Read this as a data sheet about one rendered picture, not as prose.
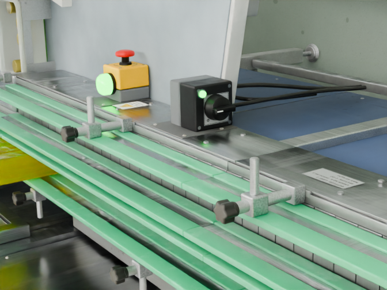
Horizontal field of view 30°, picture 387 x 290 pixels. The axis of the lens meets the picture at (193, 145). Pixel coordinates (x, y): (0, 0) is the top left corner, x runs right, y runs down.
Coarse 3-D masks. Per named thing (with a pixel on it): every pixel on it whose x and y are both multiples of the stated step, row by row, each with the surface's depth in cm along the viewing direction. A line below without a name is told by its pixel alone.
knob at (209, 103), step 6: (210, 96) 122; (216, 96) 121; (222, 96) 122; (210, 102) 121; (216, 102) 120; (222, 102) 121; (228, 102) 122; (204, 108) 122; (210, 108) 121; (216, 108) 120; (222, 108) 120; (228, 108) 120; (234, 108) 121; (210, 114) 121; (216, 114) 119; (222, 114) 122; (228, 114) 122
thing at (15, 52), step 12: (0, 0) 192; (12, 0) 181; (0, 12) 194; (0, 24) 195; (12, 24) 196; (0, 36) 195; (12, 36) 197; (0, 48) 196; (12, 48) 198; (24, 48) 184; (0, 60) 197; (12, 60) 198; (24, 60) 184; (12, 72) 198
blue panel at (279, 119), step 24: (240, 72) 185; (264, 96) 158; (312, 96) 157; (336, 96) 156; (360, 96) 156; (240, 120) 138; (264, 120) 137; (288, 120) 137; (312, 120) 137; (336, 120) 136; (360, 120) 136; (360, 144) 120; (384, 144) 120; (384, 168) 108
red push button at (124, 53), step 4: (116, 52) 147; (120, 52) 146; (124, 52) 146; (128, 52) 146; (132, 52) 147; (120, 56) 146; (124, 56) 146; (128, 56) 146; (124, 60) 147; (128, 60) 148
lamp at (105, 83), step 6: (108, 72) 147; (102, 78) 145; (108, 78) 145; (114, 78) 145; (96, 84) 146; (102, 84) 145; (108, 84) 145; (114, 84) 145; (102, 90) 145; (108, 90) 145; (114, 90) 146
